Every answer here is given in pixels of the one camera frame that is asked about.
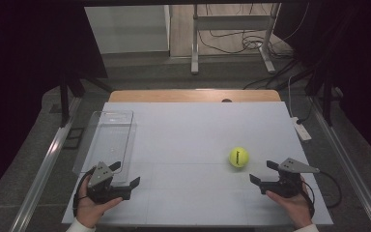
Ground thick black floor cables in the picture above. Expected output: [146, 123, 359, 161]
[243, 57, 305, 91]

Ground white cabinet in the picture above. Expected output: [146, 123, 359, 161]
[84, 4, 172, 55]

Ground black plug with cable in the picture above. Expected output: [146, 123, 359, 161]
[296, 101, 313, 126]

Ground clear plastic box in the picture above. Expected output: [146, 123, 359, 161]
[71, 109, 138, 187]

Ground tangle of thin floor cables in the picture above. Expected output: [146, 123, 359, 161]
[197, 3, 310, 56]

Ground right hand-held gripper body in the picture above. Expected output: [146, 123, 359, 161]
[259, 157, 321, 199]

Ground yellow tennis ball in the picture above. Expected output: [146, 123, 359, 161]
[228, 146, 250, 168]

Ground black metal stand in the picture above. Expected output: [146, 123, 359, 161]
[303, 69, 336, 127]
[59, 73, 114, 129]

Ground white metal desk frame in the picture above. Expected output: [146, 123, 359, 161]
[190, 3, 282, 75]

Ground white board sheet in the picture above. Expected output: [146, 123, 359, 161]
[61, 101, 334, 226]

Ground black floor plate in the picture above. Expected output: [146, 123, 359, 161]
[62, 127, 85, 150]

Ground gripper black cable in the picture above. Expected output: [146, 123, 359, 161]
[302, 170, 343, 220]
[72, 166, 97, 218]

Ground person's left hand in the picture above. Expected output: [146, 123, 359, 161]
[75, 180, 124, 229]

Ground white power strip cable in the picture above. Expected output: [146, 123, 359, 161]
[287, 75, 297, 119]

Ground white power strip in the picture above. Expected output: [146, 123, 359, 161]
[290, 116, 313, 142]

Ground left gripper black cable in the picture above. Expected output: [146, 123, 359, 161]
[72, 166, 97, 218]

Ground dark curtain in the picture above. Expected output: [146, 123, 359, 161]
[0, 0, 109, 207]
[273, 0, 371, 160]

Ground person's right hand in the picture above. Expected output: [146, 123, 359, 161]
[266, 183, 315, 230]

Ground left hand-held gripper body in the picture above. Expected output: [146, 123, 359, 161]
[86, 161, 133, 205]

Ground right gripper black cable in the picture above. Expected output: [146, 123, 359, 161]
[302, 170, 343, 220]

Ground aluminium rail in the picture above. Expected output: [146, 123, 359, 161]
[9, 96, 83, 232]
[308, 96, 371, 232]

